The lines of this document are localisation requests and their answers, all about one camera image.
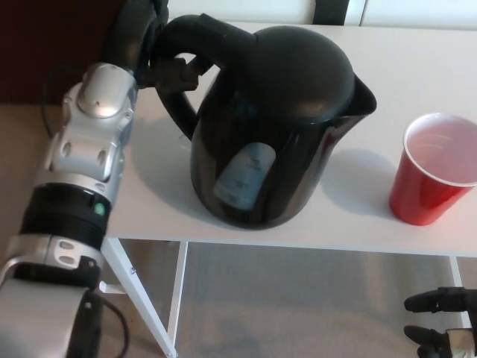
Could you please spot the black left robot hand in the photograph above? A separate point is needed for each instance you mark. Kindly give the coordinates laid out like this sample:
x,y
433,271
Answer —
x,y
126,37

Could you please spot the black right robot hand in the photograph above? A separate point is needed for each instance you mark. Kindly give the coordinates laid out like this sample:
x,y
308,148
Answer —
x,y
443,300

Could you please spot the black electric kettle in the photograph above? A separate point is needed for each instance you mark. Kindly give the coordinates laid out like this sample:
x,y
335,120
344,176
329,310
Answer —
x,y
283,104

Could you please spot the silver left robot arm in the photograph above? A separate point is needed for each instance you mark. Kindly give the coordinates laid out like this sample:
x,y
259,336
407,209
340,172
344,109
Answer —
x,y
82,149

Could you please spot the red plastic cup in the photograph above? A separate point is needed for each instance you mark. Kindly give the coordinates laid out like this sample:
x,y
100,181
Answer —
x,y
421,194

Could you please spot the dark red panel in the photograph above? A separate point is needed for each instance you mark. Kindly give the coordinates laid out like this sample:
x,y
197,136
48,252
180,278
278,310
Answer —
x,y
44,44

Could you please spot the white cabinet fronts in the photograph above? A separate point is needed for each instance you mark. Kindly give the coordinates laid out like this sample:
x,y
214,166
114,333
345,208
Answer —
x,y
242,9

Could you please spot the white table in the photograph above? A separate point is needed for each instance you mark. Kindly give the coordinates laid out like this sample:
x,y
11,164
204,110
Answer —
x,y
156,201

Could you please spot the white hook on table leg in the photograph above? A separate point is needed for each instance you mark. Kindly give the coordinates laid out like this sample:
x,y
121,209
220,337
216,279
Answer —
x,y
113,288

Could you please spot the black rectangular wall plate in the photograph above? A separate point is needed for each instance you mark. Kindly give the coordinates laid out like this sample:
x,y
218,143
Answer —
x,y
328,11

